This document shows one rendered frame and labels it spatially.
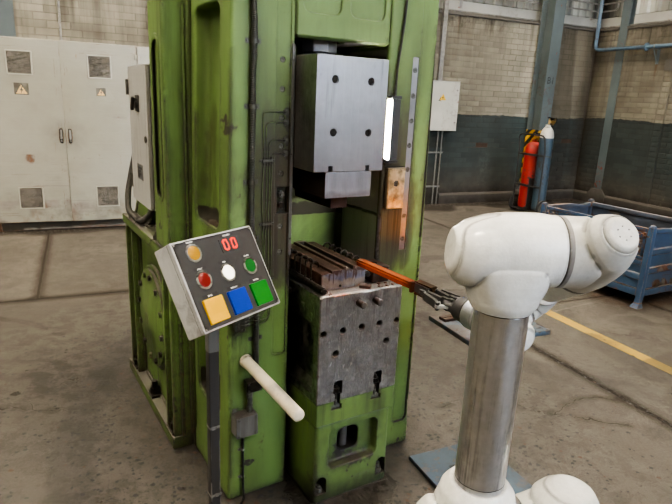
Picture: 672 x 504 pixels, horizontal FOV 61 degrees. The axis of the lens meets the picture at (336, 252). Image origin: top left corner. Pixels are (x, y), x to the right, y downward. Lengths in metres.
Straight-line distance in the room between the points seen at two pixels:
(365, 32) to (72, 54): 5.21
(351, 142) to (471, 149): 7.80
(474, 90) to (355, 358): 7.85
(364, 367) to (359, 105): 1.02
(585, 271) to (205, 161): 1.70
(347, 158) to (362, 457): 1.27
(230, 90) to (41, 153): 5.31
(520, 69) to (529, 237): 9.37
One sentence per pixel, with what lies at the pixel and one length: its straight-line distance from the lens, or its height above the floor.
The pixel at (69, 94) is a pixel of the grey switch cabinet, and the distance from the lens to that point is 7.14.
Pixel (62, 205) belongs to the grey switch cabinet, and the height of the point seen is 0.29.
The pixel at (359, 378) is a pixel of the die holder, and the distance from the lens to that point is 2.33.
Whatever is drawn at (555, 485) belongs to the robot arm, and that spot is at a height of 0.88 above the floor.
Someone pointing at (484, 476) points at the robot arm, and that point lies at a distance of 1.21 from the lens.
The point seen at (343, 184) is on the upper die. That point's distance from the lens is 2.09.
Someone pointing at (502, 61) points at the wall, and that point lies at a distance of 10.10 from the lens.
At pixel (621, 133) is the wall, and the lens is 10.90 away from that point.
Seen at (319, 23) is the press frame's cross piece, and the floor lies 1.88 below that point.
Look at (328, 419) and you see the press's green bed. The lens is 2.34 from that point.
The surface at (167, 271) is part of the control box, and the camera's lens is 1.72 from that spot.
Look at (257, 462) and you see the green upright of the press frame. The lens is 2.54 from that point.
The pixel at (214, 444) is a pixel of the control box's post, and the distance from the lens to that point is 2.10.
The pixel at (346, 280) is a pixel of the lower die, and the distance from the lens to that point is 2.19.
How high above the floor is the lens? 1.62
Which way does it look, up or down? 15 degrees down
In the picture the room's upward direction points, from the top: 3 degrees clockwise
